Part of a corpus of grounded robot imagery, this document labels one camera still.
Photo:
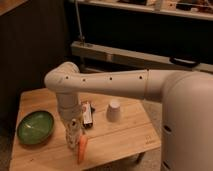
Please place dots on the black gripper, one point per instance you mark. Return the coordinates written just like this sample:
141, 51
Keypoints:
87, 113

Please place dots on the clear plastic bottle white label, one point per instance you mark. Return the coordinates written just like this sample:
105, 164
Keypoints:
73, 133

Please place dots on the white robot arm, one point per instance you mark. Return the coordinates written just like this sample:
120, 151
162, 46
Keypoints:
187, 107

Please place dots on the white paper cup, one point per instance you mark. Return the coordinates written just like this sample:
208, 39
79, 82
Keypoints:
113, 111

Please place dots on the orange carrot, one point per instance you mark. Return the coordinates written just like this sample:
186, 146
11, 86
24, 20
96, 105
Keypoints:
82, 148

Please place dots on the wooden table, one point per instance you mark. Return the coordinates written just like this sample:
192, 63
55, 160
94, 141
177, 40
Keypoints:
107, 142

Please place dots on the green bowl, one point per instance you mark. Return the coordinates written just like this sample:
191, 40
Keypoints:
35, 127

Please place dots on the metal pole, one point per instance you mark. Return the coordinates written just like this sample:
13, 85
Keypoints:
81, 37

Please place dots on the metal shelf rail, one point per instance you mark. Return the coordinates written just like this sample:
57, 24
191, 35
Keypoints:
131, 58

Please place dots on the black handle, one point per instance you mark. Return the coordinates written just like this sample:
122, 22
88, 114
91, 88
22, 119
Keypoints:
184, 63

